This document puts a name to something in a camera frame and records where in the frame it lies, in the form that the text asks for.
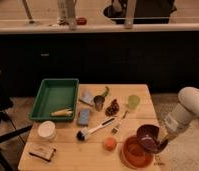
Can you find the white lidded cup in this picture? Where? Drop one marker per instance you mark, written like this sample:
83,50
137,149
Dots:
47,130

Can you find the black office chair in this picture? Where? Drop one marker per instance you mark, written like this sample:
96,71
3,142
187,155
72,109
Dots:
6,103

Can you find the metal fork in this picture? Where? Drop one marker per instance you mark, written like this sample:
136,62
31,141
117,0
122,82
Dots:
116,128

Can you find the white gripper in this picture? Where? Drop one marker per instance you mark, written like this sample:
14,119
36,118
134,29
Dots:
164,135

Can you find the red object on counter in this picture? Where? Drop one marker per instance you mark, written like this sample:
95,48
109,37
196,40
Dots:
81,21

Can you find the grey cloth piece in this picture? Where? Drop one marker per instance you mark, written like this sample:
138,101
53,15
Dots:
86,98

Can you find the light green cup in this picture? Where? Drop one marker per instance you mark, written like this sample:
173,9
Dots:
133,102

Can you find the orange fruit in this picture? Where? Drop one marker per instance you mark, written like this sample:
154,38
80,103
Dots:
110,143

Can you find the metal cup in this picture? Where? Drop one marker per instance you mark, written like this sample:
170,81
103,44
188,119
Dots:
99,102

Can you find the green plastic tray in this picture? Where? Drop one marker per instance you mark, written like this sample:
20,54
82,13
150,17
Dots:
54,95

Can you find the dark grape bunch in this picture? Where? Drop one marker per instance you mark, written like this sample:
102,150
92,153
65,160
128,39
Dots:
112,109

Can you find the blue sponge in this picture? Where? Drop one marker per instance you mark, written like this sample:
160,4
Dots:
83,117

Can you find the wooden block eraser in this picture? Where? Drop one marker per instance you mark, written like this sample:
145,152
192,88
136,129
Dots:
42,152

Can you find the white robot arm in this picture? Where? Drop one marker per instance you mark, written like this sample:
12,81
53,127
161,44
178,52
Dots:
178,120

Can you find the green chili pepper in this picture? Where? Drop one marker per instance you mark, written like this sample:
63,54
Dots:
106,92

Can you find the dark red bowl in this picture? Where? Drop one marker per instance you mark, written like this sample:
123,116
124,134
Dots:
147,137

